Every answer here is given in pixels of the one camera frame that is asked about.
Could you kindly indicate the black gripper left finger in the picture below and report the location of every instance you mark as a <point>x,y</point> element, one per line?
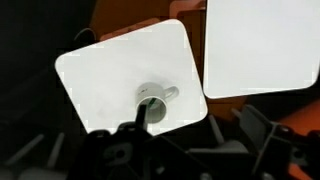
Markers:
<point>116,153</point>

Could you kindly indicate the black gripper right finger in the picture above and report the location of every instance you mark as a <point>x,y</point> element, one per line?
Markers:
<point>276,150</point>

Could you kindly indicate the white side table orange frame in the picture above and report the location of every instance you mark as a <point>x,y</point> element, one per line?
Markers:
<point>116,76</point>
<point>260,46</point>

